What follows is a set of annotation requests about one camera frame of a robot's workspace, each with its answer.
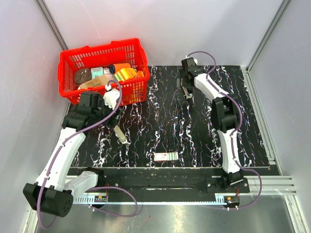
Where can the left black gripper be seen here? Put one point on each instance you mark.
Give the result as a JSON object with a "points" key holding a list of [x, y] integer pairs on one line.
{"points": [[112, 122]]}

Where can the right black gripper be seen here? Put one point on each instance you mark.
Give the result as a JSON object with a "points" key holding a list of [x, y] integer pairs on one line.
{"points": [[186, 86]]}

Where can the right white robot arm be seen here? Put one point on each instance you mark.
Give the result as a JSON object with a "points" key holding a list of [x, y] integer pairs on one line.
{"points": [[226, 117]]}

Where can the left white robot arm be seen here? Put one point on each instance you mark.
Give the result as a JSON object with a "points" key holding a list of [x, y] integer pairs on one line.
{"points": [[50, 193]]}

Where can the brown cardboard box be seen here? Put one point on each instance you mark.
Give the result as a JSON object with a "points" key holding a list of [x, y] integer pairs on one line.
{"points": [[99, 81]]}

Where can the teal white box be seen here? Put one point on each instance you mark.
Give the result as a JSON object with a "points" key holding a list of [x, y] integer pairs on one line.
{"points": [[97, 72]]}

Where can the yellow green box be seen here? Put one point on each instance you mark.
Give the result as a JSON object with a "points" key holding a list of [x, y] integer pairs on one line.
{"points": [[125, 74]]}

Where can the orange cylinder can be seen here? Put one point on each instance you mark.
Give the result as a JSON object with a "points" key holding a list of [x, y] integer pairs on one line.
{"points": [[113, 68]]}

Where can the red plastic shopping basket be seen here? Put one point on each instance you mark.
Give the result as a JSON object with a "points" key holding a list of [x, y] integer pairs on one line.
{"points": [[123, 51]]}

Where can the black marble pattern mat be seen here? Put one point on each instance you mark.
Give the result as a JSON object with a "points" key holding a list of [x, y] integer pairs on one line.
{"points": [[165, 122]]}

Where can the white staple box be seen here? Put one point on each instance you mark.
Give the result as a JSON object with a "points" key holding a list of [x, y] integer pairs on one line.
{"points": [[166, 156]]}

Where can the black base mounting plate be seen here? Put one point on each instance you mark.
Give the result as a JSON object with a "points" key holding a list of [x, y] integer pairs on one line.
{"points": [[206, 180]]}

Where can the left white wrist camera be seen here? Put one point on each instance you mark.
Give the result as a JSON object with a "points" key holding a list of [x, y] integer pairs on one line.
{"points": [[111, 96]]}

